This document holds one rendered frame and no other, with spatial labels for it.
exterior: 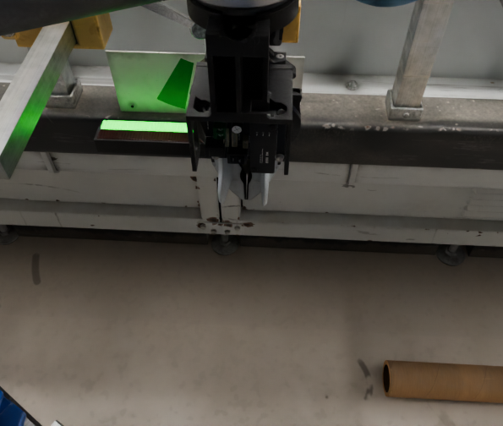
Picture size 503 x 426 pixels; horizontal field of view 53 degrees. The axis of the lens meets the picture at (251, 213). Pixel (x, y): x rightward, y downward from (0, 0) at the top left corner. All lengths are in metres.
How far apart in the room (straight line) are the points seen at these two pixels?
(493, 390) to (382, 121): 0.74
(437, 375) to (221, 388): 0.49
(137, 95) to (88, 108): 0.08
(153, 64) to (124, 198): 0.67
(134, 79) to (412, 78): 0.38
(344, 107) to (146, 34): 0.39
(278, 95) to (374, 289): 1.09
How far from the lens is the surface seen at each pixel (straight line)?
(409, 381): 1.23
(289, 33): 0.67
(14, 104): 0.59
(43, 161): 0.95
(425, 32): 0.70
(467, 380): 1.27
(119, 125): 0.75
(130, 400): 1.28
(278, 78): 0.37
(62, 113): 0.80
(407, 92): 0.74
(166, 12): 0.64
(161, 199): 1.31
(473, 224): 1.40
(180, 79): 0.72
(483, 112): 0.82
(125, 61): 0.72
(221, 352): 1.29
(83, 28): 0.71
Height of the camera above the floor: 1.18
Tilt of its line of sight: 51 degrees down
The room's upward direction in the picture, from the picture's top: straight up
